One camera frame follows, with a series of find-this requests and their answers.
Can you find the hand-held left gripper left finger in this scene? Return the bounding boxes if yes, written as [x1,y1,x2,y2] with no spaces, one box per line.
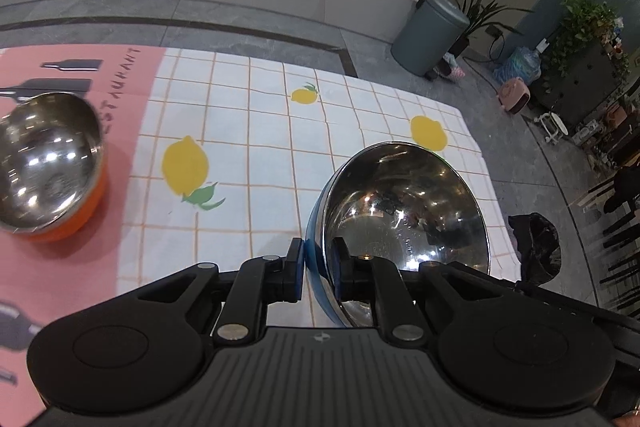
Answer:
[134,238,306,344]

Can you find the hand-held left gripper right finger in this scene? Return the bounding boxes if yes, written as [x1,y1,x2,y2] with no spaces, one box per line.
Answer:
[332,237,507,344]

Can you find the blue steel bowl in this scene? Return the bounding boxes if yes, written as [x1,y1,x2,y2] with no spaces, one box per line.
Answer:
[304,141,491,329]

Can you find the printed checkered tablecloth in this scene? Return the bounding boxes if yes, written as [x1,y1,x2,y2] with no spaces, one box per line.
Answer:
[0,46,523,380]

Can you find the black trash bag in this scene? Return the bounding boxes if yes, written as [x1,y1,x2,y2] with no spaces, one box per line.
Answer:
[507,212,564,286]

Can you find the pink slippers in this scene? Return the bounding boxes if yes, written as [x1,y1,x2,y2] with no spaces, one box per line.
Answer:
[432,54,467,84]

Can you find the pink heater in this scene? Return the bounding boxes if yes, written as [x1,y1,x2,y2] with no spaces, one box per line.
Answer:
[497,76,532,114]

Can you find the grey trash can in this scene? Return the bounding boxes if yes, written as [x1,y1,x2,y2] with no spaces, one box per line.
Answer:
[390,0,471,78]

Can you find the white small stool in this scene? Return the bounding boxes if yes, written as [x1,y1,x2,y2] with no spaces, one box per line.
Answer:
[532,111,571,144]

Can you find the blue water bottle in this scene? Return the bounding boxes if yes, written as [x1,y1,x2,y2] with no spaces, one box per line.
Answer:
[492,39,546,86]

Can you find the orange steel bowl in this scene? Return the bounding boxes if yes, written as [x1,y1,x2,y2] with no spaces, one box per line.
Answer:
[0,92,110,242]

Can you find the black chair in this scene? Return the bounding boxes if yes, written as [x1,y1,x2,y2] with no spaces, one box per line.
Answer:
[579,161,640,309]

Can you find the long-leaf potted plant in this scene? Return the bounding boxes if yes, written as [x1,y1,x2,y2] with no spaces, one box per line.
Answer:
[449,0,533,58]

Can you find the dark storage cabinet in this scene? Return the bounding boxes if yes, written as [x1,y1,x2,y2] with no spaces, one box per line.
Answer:
[530,42,633,128]

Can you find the green vine plant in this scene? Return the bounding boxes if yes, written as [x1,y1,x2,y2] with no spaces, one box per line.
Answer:
[541,0,632,100]

